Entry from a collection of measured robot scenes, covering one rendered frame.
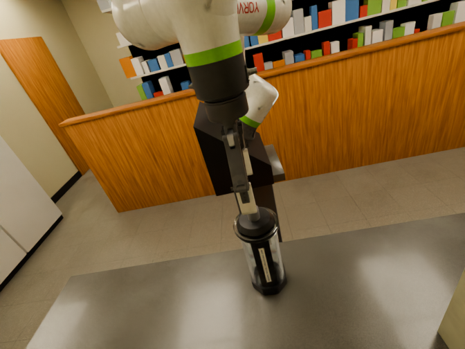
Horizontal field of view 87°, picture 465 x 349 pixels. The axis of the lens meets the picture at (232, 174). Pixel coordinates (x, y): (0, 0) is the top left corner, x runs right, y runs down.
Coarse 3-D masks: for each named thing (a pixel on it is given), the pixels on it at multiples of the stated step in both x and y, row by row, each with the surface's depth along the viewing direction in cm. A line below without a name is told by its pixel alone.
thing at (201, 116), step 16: (208, 128) 98; (208, 144) 95; (256, 144) 114; (208, 160) 99; (224, 160) 99; (256, 160) 100; (224, 176) 103; (256, 176) 104; (272, 176) 104; (224, 192) 108
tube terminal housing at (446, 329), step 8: (464, 272) 40; (464, 280) 40; (456, 288) 43; (464, 288) 41; (456, 296) 43; (464, 296) 41; (456, 304) 43; (464, 304) 41; (448, 312) 46; (456, 312) 44; (464, 312) 42; (448, 320) 46; (456, 320) 44; (464, 320) 42; (440, 328) 49; (448, 328) 47; (456, 328) 45; (464, 328) 43; (448, 336) 47; (456, 336) 45; (464, 336) 43; (448, 344) 48; (456, 344) 46; (464, 344) 43
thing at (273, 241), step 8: (272, 232) 54; (272, 240) 56; (248, 248) 57; (272, 248) 57; (248, 256) 59; (272, 256) 58; (280, 256) 62; (248, 264) 63; (280, 264) 62; (256, 272) 62; (280, 272) 63; (256, 280) 64; (280, 280) 64
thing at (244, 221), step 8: (264, 208) 59; (240, 216) 58; (248, 216) 56; (256, 216) 55; (264, 216) 56; (272, 216) 57; (240, 224) 56; (248, 224) 55; (256, 224) 55; (264, 224) 54; (272, 224) 55; (240, 232) 56; (248, 232) 54; (256, 232) 54; (264, 232) 54
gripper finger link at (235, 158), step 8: (224, 136) 39; (224, 144) 39; (232, 152) 40; (240, 152) 40; (232, 160) 40; (240, 160) 40; (232, 168) 40; (240, 168) 40; (232, 176) 40; (240, 176) 40; (240, 184) 40
